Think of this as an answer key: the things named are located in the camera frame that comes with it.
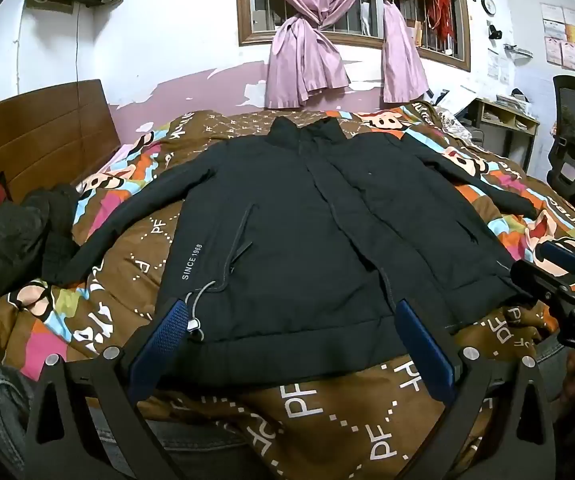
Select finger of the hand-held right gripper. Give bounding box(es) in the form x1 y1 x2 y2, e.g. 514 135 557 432
510 258 571 308
539 241 575 286

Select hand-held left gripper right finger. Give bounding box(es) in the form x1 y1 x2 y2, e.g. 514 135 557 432
392 297 556 480

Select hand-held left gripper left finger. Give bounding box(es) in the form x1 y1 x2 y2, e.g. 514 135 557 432
24 296 193 480

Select black jacket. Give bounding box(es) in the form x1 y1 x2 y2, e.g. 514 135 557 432
50 116 538 378

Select pile of dark clothes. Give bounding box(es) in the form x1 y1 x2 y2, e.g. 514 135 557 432
0 184 84 313

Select brown printed blanket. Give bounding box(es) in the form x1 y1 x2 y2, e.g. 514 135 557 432
0 101 575 480

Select wooden desk shelf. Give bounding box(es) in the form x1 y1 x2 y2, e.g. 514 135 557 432
460 97 541 172

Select stack of papers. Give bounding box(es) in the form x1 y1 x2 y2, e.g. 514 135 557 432
495 91 534 112

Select wooden headboard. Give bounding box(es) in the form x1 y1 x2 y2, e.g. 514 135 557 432
0 79 121 211

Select pink curtain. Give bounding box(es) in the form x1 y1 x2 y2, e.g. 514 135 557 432
266 0 363 110
373 0 455 104

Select red hanging decoration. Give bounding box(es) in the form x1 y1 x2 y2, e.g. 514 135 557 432
425 0 456 56

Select white wall papers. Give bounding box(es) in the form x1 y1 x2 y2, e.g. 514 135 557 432
486 49 511 86

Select group of wall certificates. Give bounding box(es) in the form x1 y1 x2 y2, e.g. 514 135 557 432
540 2 575 79

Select thin wall cable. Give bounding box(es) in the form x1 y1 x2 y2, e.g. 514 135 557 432
74 2 82 84

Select wooden window frame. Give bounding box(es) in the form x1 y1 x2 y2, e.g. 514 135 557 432
236 0 471 72

